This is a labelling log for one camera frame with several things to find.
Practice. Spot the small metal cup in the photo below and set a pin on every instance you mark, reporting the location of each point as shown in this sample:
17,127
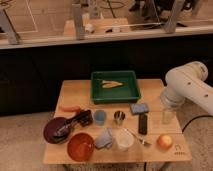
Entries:
119,116

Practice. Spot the orange apple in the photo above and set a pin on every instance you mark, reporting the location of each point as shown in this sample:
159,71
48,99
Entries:
164,141

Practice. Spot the blue plastic cup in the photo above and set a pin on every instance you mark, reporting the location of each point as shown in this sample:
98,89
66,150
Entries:
99,117

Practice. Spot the black brush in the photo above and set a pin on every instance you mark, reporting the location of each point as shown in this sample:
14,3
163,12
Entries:
84,118

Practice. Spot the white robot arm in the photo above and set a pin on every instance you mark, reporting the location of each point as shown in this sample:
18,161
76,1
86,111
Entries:
186,82

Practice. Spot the green plastic bin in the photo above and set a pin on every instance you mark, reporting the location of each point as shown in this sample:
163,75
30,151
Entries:
129,92

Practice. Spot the dark metal spoon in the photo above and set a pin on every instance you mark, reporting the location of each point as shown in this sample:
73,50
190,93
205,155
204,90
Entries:
66,128

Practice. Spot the orange carrot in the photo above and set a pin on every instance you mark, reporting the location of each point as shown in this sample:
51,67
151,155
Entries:
70,109

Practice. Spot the black remote bar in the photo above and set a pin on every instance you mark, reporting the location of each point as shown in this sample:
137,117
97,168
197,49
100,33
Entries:
143,124

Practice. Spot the metal fork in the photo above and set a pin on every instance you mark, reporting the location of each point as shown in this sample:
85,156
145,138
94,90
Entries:
142,141

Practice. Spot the blue grey cloth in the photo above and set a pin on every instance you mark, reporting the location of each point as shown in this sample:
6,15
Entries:
105,139

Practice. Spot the white plastic cup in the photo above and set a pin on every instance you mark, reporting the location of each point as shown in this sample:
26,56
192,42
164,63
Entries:
124,139

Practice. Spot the wooden table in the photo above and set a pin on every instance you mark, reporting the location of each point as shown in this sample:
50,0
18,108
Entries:
77,92

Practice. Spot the blue sponge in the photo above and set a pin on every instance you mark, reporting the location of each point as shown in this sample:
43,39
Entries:
139,108

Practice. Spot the red bowl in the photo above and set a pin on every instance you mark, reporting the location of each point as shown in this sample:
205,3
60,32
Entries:
80,147

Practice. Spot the yellow banana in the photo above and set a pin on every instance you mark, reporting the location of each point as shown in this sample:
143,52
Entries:
110,84

